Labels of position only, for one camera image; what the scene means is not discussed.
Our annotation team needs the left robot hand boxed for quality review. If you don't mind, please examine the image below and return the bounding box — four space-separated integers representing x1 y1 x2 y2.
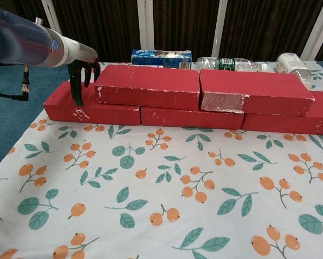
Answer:
63 37 101 106

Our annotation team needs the red brick row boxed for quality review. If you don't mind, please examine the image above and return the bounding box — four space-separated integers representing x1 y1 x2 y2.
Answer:
44 80 142 126
140 106 245 130
240 91 323 135

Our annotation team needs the blue cookie package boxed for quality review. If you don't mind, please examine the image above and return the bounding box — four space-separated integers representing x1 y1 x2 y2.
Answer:
130 49 192 70

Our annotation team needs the dark pleated curtain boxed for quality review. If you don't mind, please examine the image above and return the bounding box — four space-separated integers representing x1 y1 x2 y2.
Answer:
0 0 323 68

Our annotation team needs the clear bottle with green label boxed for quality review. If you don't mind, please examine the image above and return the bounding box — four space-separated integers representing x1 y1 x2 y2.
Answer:
196 56 269 73

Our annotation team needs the floral tablecloth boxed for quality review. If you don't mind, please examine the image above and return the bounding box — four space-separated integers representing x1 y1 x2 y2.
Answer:
0 61 323 259

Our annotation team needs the clear bottle with white label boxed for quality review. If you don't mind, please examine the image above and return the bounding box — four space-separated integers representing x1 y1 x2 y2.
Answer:
275 52 312 88

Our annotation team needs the white metal frame post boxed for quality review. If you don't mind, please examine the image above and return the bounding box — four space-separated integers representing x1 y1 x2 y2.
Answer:
41 0 70 65
212 0 228 58
301 0 323 60
137 0 154 51

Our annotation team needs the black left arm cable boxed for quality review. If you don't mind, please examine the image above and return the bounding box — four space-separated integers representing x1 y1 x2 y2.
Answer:
0 66 30 102

